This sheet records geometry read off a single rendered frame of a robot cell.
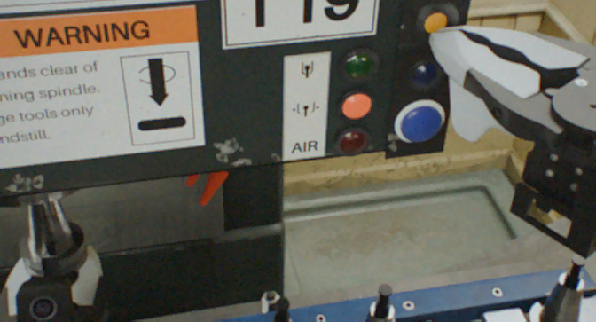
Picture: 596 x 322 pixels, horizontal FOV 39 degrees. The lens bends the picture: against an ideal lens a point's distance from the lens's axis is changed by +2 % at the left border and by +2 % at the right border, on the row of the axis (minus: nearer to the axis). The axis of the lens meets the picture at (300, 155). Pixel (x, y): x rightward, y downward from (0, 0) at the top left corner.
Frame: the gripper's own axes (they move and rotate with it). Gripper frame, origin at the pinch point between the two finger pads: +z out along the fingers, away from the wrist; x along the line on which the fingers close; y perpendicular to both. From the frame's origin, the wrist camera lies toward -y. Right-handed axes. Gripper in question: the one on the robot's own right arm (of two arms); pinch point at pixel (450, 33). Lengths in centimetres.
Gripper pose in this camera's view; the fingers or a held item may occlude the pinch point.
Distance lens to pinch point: 53.7
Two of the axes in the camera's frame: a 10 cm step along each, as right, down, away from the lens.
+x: 7.4, -4.2, 5.3
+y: -0.3, 7.7, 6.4
